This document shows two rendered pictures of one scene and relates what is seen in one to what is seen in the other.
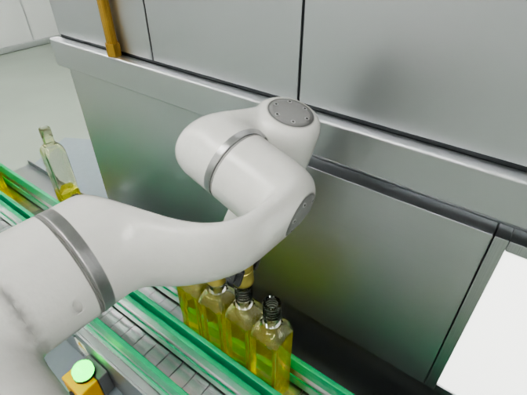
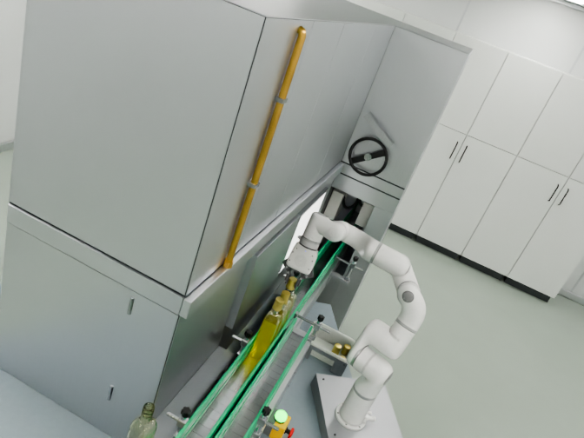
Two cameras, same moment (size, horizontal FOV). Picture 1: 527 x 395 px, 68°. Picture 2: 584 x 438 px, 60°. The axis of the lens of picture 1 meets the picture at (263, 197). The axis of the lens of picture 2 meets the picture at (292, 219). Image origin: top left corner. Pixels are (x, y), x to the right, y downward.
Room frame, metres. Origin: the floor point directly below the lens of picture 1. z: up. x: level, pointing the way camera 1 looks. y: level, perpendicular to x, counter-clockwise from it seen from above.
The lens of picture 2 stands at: (1.22, 1.54, 2.25)
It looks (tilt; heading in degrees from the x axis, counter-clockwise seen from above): 26 degrees down; 245
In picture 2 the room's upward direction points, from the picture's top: 21 degrees clockwise
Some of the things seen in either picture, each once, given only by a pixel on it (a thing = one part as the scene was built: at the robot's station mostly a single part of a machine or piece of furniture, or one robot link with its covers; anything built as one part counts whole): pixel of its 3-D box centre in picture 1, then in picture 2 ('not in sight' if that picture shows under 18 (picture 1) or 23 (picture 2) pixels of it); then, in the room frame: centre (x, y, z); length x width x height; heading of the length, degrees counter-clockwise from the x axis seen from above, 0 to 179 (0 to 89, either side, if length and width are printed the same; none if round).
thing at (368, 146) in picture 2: not in sight; (368, 155); (-0.13, -0.74, 1.49); 0.21 x 0.05 x 0.21; 143
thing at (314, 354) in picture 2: not in sight; (321, 345); (0.12, -0.05, 0.79); 0.27 x 0.17 x 0.08; 143
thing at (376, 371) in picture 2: not in sight; (371, 374); (0.15, 0.36, 1.04); 0.13 x 0.10 x 0.16; 127
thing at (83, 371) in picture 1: (82, 370); (281, 415); (0.45, 0.38, 0.84); 0.04 x 0.04 x 0.03
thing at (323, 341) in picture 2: not in sight; (328, 347); (0.09, -0.03, 0.80); 0.22 x 0.17 x 0.09; 143
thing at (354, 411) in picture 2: not in sight; (361, 404); (0.13, 0.37, 0.89); 0.16 x 0.13 x 0.15; 168
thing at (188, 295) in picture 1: (200, 309); (266, 334); (0.49, 0.13, 0.99); 0.06 x 0.06 x 0.21; 54
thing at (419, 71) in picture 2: not in sight; (404, 116); (-0.40, -1.01, 1.69); 0.70 x 0.37 x 0.89; 53
